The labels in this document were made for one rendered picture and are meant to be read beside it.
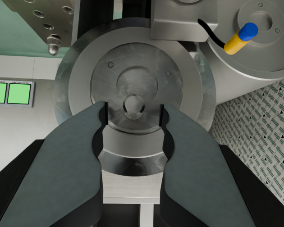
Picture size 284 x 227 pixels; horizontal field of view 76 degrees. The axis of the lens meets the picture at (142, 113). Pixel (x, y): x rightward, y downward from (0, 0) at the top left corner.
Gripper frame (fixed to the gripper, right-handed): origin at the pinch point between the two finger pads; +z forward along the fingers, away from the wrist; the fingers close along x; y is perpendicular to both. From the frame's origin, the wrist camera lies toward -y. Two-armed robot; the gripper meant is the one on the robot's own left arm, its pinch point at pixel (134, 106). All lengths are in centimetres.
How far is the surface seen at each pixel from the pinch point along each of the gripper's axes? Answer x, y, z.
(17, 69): -182, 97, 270
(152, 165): 1.8, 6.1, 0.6
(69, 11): -14.4, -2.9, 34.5
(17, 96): -30.1, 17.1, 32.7
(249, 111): 17.9, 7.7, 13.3
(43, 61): -145, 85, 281
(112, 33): -2.1, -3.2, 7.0
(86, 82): -4.0, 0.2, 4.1
